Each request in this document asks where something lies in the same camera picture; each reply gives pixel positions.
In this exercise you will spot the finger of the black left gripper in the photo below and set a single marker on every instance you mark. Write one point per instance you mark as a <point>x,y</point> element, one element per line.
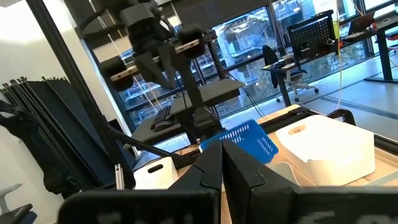
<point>150,70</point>
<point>169,65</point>

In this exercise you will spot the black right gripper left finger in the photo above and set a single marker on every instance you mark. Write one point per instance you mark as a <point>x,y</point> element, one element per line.
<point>205,174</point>

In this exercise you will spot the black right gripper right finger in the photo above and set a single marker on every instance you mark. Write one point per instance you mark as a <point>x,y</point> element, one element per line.
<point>245,186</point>

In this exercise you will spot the blue perforated plastic basket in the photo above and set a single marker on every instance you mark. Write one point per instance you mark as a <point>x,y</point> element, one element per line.
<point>248,140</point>

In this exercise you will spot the white plastic basket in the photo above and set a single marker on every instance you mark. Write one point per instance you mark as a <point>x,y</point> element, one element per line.
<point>326,149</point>
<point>155,177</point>

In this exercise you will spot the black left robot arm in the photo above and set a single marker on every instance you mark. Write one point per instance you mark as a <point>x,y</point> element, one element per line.
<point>192,87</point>

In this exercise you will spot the black and white office chair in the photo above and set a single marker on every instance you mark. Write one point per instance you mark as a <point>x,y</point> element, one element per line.
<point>270,62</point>

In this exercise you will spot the black folded partition panels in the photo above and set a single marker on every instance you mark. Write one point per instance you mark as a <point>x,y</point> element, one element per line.
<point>62,130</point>

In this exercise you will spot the black pegboard panel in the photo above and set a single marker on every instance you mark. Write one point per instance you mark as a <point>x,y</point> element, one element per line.
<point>311,34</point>

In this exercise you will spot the grey office chair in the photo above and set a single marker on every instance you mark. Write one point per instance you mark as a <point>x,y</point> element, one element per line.
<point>15,213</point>

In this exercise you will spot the black standing desk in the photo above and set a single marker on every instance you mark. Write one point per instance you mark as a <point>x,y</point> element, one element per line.
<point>384,49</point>

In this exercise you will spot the open laptop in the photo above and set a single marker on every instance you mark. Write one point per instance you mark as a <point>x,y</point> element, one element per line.
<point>360,23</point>

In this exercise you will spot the black metal rig frame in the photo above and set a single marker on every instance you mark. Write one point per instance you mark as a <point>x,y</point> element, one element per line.
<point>77,81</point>

